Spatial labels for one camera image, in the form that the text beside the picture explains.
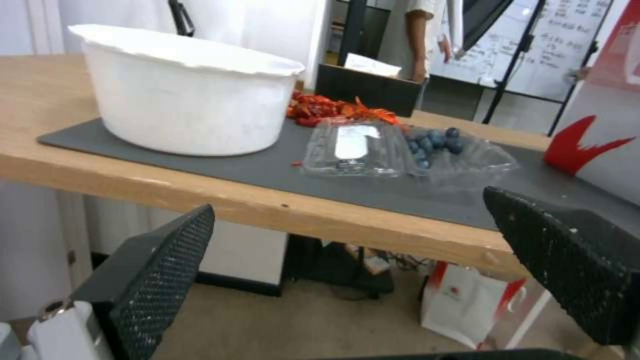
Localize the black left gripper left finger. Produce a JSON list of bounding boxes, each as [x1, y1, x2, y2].
[[27, 203, 216, 360]]

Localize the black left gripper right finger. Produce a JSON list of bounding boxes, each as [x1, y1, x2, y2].
[[482, 186, 640, 347]]

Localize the white red paper bag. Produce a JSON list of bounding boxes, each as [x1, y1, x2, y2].
[[418, 260, 531, 351]]

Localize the white red takeout bag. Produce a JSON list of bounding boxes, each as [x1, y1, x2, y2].
[[543, 0, 640, 211]]

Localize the clear plastic takeout container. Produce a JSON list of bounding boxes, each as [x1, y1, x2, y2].
[[299, 119, 519, 188]]

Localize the blueberries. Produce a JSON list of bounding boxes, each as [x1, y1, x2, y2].
[[403, 127, 467, 169]]

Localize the dark grey table mat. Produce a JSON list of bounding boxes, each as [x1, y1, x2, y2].
[[36, 117, 640, 234]]

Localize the large white round tub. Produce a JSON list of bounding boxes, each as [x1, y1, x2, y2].
[[67, 23, 307, 157]]

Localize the black light stand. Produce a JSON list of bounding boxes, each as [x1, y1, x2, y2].
[[480, 0, 551, 125]]

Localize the whiteboard with writing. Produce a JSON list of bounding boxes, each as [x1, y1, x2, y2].
[[428, 0, 615, 102]]

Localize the black cardboard box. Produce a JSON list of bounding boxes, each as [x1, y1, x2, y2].
[[314, 62, 430, 118]]

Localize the person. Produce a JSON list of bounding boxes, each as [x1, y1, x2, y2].
[[402, 0, 454, 84]]

